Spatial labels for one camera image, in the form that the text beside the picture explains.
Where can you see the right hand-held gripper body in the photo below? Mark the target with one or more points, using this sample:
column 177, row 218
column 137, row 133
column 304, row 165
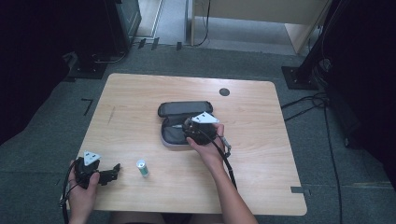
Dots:
column 200, row 132

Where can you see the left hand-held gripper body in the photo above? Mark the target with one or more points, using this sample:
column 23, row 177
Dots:
column 85, row 172

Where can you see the black zippered pencil case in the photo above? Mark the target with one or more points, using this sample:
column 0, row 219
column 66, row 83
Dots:
column 180, row 109

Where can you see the person's right hand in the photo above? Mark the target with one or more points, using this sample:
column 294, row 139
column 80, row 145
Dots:
column 210, row 152

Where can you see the person's left hand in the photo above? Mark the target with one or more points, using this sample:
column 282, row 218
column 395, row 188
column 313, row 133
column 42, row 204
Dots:
column 81, row 197

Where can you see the small green white cylinder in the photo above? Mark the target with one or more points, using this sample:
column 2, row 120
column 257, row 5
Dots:
column 142, row 168

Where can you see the black round table grommet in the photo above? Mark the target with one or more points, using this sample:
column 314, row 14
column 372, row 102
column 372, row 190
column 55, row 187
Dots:
column 224, row 92

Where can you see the person's legs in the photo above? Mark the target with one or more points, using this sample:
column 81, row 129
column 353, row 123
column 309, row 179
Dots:
column 137, row 218

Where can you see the black angled floor tape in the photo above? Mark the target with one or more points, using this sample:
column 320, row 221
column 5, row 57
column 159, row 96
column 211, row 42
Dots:
column 88, row 104

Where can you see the short black floor tape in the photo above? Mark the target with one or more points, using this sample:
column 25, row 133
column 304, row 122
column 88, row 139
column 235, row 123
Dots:
column 179, row 46
column 141, row 43

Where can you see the dark table edge tape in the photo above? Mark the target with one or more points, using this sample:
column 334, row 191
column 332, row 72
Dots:
column 297, row 189

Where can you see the black cabinet with base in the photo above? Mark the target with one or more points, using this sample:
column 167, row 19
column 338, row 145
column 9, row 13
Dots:
column 106, row 28

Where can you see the dark curtain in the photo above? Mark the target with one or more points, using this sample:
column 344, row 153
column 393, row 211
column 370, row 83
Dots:
column 28, row 62
column 367, row 77

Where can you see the black metal stand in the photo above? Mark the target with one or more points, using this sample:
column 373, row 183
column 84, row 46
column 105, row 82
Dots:
column 306, row 62

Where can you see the light wooden furniture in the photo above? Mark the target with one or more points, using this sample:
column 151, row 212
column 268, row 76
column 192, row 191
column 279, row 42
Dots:
column 267, row 11

